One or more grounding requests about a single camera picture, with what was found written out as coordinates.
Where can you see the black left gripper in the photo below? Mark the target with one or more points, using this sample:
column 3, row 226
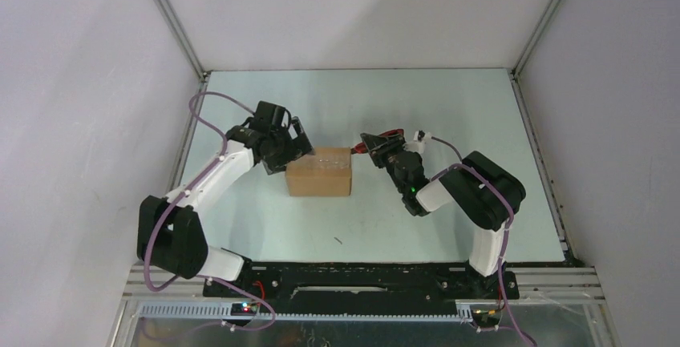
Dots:
column 297, row 147

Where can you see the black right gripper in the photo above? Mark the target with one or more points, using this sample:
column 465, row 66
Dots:
column 379, row 146

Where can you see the red black utility knife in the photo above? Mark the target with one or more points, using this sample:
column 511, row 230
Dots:
column 371, row 141

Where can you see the brown cardboard express box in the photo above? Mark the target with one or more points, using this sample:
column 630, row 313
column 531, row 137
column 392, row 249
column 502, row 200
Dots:
column 326, row 173

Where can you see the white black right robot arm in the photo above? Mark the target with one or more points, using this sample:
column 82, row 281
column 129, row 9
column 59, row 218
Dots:
column 487, row 194

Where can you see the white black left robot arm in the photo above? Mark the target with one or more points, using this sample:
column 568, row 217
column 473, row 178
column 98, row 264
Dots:
column 170, row 233

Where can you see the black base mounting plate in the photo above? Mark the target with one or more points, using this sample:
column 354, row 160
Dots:
column 365, row 289

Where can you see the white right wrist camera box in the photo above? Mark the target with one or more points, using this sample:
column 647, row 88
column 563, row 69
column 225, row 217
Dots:
column 419, row 142

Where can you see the aluminium frame rail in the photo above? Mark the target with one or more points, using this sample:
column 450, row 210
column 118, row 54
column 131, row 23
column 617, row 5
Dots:
column 560, row 304

